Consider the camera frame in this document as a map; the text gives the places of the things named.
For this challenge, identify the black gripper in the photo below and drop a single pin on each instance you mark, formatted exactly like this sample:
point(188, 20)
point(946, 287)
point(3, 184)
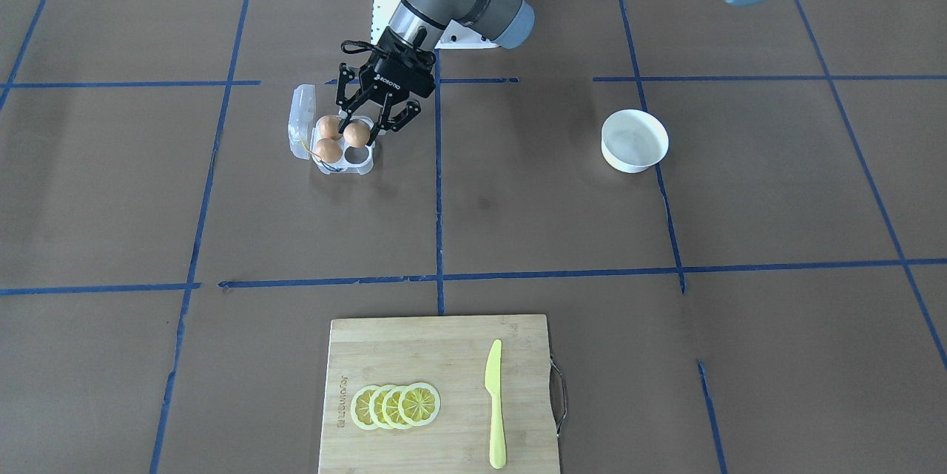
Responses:
point(394, 79)

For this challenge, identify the brown egg from bowl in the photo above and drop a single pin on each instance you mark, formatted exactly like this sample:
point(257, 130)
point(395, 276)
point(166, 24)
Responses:
point(357, 134)

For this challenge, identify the clear plastic egg box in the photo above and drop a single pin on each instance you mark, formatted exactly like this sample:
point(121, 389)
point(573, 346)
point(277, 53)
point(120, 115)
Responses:
point(302, 136)

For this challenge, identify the brown egg upper in box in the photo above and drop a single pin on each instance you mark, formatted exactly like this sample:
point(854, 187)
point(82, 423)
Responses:
point(328, 127)

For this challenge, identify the brown egg in box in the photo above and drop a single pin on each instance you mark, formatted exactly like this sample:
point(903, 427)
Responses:
point(328, 127)
point(328, 151)

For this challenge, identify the brown egg lower in box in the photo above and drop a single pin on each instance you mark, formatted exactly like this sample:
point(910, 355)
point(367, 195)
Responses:
point(328, 151)

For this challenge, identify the white bowl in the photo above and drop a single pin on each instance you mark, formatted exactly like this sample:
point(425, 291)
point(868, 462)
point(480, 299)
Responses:
point(632, 141)

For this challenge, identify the bamboo cutting board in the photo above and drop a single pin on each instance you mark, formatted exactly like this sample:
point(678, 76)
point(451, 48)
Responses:
point(449, 352)

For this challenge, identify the yellow plastic knife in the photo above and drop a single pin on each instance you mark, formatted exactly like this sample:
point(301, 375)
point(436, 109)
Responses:
point(497, 449)

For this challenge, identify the lemon slice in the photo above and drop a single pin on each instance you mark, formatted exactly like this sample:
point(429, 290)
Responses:
point(376, 407)
point(362, 409)
point(419, 404)
point(391, 408)

